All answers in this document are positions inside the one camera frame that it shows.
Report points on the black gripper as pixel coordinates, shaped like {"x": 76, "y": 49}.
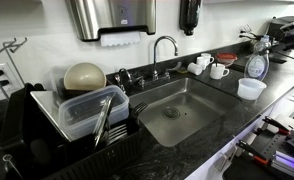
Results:
{"x": 288, "y": 31}

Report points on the clear plastic bottle white label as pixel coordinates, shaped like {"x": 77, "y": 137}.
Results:
{"x": 257, "y": 65}

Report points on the stainless steel sink basin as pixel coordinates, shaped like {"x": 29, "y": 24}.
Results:
{"x": 187, "y": 110}

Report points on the round metal sink drain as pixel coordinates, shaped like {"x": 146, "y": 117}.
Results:
{"x": 171, "y": 113}

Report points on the translucent plastic cup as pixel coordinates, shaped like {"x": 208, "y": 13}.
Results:
{"x": 251, "y": 89}

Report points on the red lid food container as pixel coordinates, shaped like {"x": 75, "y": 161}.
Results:
{"x": 226, "y": 59}

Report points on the white ceramic mug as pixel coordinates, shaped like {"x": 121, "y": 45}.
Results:
{"x": 207, "y": 57}
{"x": 202, "y": 62}
{"x": 194, "y": 69}
{"x": 217, "y": 71}

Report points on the orange black bar clamp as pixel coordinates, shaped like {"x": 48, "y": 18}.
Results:
{"x": 252, "y": 152}
{"x": 275, "y": 126}

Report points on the tall chrome gooseneck faucet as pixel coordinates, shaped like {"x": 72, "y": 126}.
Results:
{"x": 156, "y": 60}

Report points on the metal fork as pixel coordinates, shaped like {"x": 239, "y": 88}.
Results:
{"x": 138, "y": 108}

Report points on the small dark side tap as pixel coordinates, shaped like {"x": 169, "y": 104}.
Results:
{"x": 127, "y": 80}

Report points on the white paper towel sheet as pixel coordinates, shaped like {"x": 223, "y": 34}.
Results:
{"x": 120, "y": 39}

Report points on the steel paper towel dispenser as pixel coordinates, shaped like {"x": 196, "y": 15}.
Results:
{"x": 110, "y": 16}

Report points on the metal tongs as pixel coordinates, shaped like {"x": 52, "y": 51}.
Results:
{"x": 103, "y": 120}

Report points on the beige round bowl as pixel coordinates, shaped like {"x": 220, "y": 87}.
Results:
{"x": 84, "y": 76}

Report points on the clear plastic storage box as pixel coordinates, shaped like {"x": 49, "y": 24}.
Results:
{"x": 83, "y": 111}

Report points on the flat steel tray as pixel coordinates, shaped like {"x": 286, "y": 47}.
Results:
{"x": 47, "y": 106}

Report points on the black dish rack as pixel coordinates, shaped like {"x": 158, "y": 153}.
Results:
{"x": 27, "y": 140}

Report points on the black wall soap dispenser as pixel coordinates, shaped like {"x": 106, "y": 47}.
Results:
{"x": 189, "y": 15}

